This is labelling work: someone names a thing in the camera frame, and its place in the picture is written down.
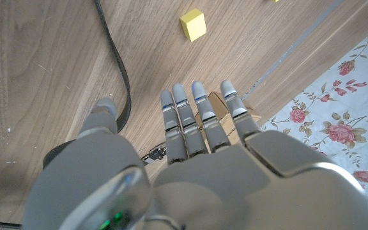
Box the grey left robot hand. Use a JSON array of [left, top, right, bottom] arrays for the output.
[[20, 79, 368, 230]]

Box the black leather belt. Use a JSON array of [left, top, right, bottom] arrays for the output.
[[42, 0, 167, 170]]

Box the brown cardboard box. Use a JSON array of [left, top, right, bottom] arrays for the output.
[[194, 91, 262, 154]]

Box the floral print backdrop cloth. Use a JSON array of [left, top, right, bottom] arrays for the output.
[[260, 19, 368, 215]]

